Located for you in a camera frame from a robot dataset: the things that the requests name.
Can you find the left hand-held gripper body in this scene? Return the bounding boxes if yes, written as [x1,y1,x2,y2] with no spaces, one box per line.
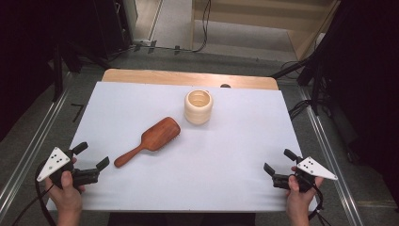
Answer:
[37,146,101,191]

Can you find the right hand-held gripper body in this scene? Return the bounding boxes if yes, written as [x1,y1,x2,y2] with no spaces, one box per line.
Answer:
[271,155,339,193]

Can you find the wooden paddle hairbrush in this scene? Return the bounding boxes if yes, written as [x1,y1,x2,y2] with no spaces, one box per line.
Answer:
[113,116,182,169]

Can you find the cream ridged cup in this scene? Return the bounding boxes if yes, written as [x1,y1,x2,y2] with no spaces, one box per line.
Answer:
[184,89,215,126]

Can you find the person's right hand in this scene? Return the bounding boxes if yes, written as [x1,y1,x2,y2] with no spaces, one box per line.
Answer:
[285,166,325,217]

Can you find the person's left hand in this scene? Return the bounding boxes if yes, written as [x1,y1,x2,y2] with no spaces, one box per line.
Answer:
[44,157,87,216]

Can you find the black metal stand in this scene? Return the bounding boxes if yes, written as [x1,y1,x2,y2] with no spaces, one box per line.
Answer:
[52,41,65,103]

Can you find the white table mat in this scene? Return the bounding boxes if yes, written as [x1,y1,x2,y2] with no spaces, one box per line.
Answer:
[46,81,318,213]

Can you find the wooden table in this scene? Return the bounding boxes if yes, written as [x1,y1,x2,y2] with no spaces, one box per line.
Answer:
[101,68,279,91]

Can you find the black cabinet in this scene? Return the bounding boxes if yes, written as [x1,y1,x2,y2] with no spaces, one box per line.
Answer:
[92,0,134,60]

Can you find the metal floor rail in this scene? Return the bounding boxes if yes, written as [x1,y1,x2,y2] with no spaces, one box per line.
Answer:
[297,85,365,226]
[0,71,73,220]

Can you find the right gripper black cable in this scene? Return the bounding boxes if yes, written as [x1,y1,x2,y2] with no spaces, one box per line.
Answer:
[308,183,333,226]

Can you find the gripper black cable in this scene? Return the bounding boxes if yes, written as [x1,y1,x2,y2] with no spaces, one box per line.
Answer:
[11,159,61,226]
[308,183,333,226]

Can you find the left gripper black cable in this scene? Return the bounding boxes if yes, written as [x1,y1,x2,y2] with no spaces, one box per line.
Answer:
[11,159,61,226]

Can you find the black floor cable bundle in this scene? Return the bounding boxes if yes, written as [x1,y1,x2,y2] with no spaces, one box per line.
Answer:
[287,99,314,121]

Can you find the black hanging cable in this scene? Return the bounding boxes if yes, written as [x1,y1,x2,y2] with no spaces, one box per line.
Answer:
[191,0,213,54]

